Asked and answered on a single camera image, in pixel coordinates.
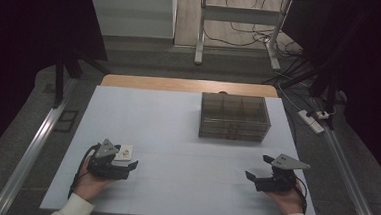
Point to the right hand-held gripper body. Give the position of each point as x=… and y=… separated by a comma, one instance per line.
x=280, y=181

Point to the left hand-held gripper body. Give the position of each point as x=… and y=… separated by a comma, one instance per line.
x=103, y=167

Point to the white cartoon print card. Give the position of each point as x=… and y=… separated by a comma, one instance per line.
x=125, y=153

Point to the smoky transparent drawer box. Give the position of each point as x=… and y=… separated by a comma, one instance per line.
x=234, y=117

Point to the person's right hand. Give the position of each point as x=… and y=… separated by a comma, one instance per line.
x=289, y=200

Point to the person's left hand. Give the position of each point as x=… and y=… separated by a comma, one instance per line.
x=90, y=185

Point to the white table cover sheet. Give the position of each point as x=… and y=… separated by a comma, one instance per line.
x=174, y=173

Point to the white power strip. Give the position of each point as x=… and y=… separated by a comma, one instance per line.
x=311, y=122

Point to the dark floor socket plate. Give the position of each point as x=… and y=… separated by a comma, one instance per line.
x=66, y=120

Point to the white plug adapter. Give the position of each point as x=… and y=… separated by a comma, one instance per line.
x=321, y=114

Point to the black curtain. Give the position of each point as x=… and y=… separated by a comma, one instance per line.
x=22, y=43
x=373, y=82

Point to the white cabinet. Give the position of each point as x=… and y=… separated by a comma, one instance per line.
x=134, y=14

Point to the aluminium rail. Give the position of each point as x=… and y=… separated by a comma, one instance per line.
x=30, y=154
x=350, y=184

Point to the white metal desk frame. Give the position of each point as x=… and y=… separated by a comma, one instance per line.
x=200, y=31

